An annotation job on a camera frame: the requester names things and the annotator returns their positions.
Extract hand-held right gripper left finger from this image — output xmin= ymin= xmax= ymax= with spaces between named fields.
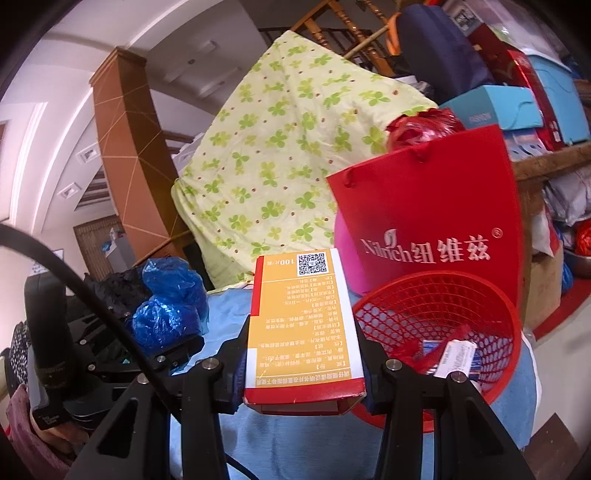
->
xmin=68 ymin=316 xmax=254 ymax=480

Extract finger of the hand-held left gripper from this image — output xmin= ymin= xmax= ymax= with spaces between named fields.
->
xmin=88 ymin=336 xmax=206 ymax=376
xmin=76 ymin=302 xmax=141 ymax=344

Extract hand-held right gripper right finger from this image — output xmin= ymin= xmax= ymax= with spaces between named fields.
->
xmin=355 ymin=318 xmax=537 ymax=480

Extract orange medicine box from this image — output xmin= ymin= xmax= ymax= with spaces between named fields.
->
xmin=242 ymin=248 xmax=368 ymax=417

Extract red mesh basket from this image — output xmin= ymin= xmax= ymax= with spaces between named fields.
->
xmin=351 ymin=271 xmax=523 ymax=433

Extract black clothes pile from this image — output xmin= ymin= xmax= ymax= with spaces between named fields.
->
xmin=84 ymin=267 xmax=154 ymax=320

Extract black polka-dot cloth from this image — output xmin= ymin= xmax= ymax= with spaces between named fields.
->
xmin=8 ymin=322 xmax=32 ymax=386

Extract grey box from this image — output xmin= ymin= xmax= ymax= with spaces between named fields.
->
xmin=103 ymin=227 xmax=136 ymax=274

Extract light blue blanket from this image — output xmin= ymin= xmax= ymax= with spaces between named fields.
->
xmin=168 ymin=285 xmax=542 ymax=480

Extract brown wicker screen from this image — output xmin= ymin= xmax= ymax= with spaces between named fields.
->
xmin=73 ymin=215 xmax=124 ymax=283

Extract white blue packet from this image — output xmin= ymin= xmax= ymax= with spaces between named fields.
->
xmin=435 ymin=338 xmax=480 ymax=378

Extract pink cloth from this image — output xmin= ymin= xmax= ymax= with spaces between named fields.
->
xmin=6 ymin=384 xmax=54 ymax=460

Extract pink pillow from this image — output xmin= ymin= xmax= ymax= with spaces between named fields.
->
xmin=332 ymin=213 xmax=371 ymax=297

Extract brown wooden column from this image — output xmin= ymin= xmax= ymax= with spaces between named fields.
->
xmin=89 ymin=45 xmax=188 ymax=261

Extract brown cardboard box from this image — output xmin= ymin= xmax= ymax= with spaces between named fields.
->
xmin=521 ymin=239 xmax=565 ymax=332

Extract red paper bag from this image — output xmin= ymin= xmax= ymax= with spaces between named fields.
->
xmin=326 ymin=123 xmax=521 ymax=306

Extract green clover quilt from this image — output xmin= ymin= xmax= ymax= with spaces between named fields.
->
xmin=170 ymin=29 xmax=440 ymax=292

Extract red plastic bag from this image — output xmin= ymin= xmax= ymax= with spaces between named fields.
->
xmin=385 ymin=107 xmax=466 ymax=151

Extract white plastic sacks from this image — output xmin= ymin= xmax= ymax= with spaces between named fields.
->
xmin=542 ymin=167 xmax=591 ymax=228

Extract wooden shelf board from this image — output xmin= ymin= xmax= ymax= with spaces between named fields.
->
xmin=512 ymin=140 xmax=591 ymax=182

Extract light blue cardboard box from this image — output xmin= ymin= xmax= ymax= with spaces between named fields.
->
xmin=438 ymin=84 xmax=549 ymax=131

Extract wooden stair railing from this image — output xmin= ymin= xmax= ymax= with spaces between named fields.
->
xmin=290 ymin=0 xmax=403 ymax=78

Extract black cable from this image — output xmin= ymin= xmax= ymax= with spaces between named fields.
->
xmin=0 ymin=224 xmax=160 ymax=395

